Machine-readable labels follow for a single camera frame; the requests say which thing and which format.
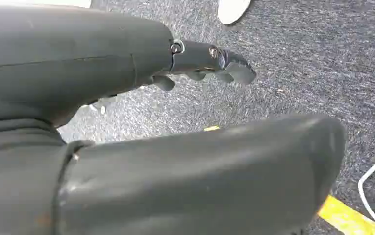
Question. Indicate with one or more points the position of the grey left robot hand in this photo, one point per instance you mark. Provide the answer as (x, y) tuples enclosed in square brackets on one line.
[(115, 181)]

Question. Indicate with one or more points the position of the white flat object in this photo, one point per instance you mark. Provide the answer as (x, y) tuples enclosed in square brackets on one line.
[(44, 2)]

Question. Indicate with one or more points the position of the white round object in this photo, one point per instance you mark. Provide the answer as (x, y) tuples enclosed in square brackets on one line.
[(232, 9)]

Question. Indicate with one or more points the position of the yellow floor tape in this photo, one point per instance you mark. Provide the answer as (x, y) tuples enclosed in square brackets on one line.
[(344, 218)]

